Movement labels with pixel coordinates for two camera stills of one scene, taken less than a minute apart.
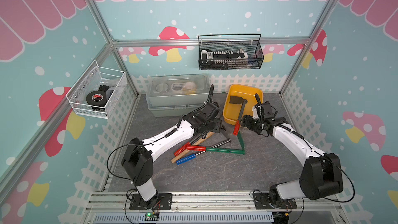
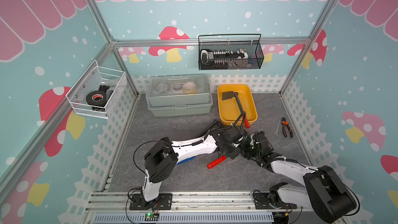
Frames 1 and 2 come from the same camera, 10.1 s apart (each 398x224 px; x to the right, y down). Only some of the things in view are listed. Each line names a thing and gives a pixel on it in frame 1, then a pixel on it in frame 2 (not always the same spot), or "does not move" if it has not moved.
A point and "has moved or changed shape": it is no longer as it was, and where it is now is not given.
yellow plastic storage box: x=231 y=111 has moved or changed shape
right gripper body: x=253 y=124 → x=249 y=151
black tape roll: x=97 y=98 does not move
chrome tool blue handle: x=183 y=161 does not move
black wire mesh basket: x=224 y=55 does not move
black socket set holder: x=221 y=57 does not move
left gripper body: x=213 y=126 → x=231 y=151
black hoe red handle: x=237 y=100 → x=228 y=95
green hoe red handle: x=236 y=151 has moved or changed shape
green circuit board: x=151 y=217 does not move
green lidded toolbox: x=180 y=95 does not move
